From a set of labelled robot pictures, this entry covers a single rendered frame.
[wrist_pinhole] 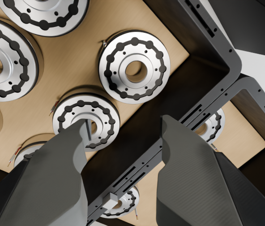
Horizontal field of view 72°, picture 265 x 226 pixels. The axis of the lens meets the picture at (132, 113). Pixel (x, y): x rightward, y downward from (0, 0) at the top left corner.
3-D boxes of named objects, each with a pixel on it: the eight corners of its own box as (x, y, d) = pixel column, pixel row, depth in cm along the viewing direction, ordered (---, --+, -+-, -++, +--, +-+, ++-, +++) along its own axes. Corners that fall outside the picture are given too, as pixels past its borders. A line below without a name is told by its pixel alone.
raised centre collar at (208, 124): (193, 144, 33) (194, 145, 32) (178, 128, 31) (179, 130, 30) (215, 127, 32) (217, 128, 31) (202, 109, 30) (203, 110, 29)
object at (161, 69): (133, 12, 22) (133, 12, 22) (183, 66, 26) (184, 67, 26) (83, 74, 25) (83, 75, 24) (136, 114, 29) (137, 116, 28)
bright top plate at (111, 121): (75, 80, 25) (74, 81, 24) (132, 116, 29) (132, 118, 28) (40, 132, 28) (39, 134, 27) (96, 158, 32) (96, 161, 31)
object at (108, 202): (109, 191, 25) (110, 199, 24) (117, 195, 26) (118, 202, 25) (101, 199, 26) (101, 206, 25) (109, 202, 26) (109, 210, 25)
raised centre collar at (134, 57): (134, 44, 24) (135, 45, 23) (160, 69, 26) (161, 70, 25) (110, 72, 25) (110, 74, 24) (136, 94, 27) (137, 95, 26)
